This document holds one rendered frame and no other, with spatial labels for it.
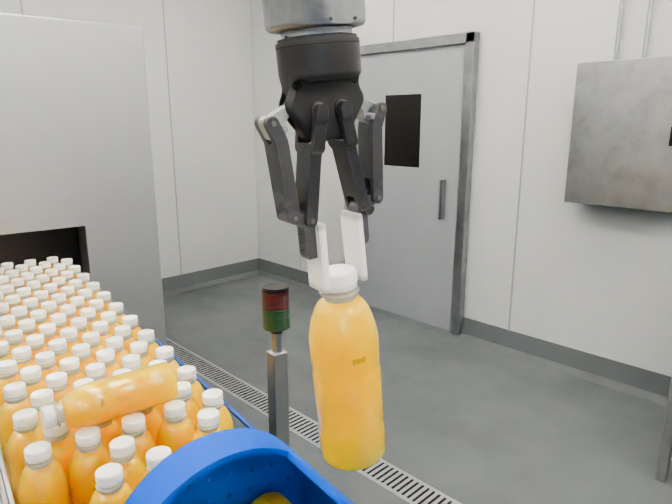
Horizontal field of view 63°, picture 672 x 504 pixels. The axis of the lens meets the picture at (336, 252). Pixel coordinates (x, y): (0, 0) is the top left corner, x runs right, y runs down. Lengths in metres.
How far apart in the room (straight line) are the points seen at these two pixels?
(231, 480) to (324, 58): 0.56
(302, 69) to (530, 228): 3.53
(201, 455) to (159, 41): 4.90
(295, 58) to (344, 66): 0.04
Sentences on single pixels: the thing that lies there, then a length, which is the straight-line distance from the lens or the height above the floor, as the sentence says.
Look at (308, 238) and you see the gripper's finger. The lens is 0.52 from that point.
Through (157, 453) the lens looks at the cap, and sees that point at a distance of 0.96.
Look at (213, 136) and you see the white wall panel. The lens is 5.65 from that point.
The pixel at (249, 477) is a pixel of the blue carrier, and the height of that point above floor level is 1.15.
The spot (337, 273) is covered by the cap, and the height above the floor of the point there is 1.48.
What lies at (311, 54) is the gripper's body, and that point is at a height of 1.68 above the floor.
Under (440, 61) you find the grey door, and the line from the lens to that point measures 4.26.
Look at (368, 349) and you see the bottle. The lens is 0.56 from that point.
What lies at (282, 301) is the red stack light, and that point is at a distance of 1.24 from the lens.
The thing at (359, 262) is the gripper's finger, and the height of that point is 1.49.
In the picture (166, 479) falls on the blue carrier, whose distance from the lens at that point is 0.72.
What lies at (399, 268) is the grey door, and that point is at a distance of 4.59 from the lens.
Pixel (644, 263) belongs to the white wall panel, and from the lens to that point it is 3.73.
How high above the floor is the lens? 1.63
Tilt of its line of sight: 13 degrees down
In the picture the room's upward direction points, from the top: straight up
